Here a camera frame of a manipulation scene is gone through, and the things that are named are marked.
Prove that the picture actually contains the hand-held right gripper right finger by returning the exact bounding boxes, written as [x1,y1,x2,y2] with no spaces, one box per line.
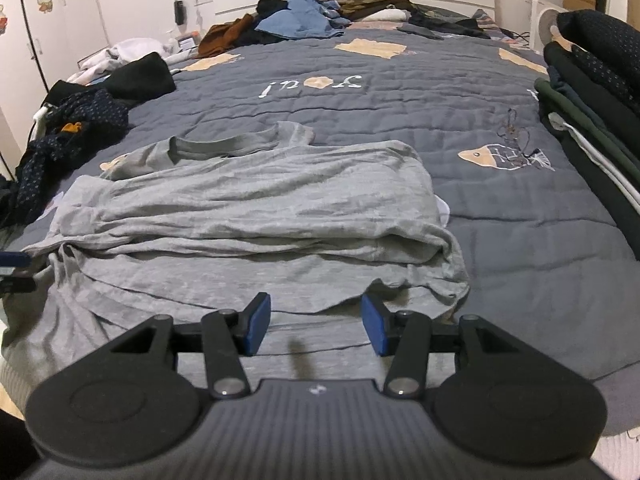
[361,293,521,398]

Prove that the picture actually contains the white wardrobe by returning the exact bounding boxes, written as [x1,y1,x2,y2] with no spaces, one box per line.
[0,0,108,111]

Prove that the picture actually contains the grey t-shirt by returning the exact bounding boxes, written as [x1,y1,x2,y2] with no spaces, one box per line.
[0,121,471,391]

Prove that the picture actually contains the white clothes pile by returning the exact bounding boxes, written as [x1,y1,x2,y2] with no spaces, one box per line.
[67,37,176,86]

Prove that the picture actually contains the stack of folded dark clothes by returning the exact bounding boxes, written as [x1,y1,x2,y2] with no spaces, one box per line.
[534,10,640,261]

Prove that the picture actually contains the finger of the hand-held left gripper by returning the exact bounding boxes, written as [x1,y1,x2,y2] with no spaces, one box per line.
[0,276,38,295]
[0,252,32,272]

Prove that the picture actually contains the grey printed quilt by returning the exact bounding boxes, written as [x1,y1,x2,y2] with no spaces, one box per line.
[0,5,640,411]

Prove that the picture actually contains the navy dotted garment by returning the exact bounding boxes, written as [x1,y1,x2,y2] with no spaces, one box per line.
[15,80,131,226]

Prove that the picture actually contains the brown garment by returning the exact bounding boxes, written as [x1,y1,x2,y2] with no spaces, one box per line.
[197,14,256,58]

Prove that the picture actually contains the dark crumpled clothes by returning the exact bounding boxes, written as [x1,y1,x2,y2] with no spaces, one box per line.
[407,7,493,41]

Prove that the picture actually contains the grey fleece blanket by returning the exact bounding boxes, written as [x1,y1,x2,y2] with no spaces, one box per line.
[592,367,640,443]

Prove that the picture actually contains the blue denim garment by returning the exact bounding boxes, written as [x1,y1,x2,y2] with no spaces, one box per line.
[255,0,353,41]

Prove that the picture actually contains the black crumpled garment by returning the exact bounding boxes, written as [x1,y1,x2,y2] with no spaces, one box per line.
[105,51,178,101]

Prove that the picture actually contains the striped pillow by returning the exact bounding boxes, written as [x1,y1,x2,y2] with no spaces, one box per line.
[470,8,516,41]

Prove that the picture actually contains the white box fan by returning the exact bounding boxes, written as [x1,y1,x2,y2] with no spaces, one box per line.
[530,0,568,53]

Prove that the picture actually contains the white rolled garment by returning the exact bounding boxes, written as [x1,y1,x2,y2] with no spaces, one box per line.
[360,7,406,22]

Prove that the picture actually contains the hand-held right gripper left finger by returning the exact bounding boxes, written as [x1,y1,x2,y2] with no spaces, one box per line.
[108,291,272,400]

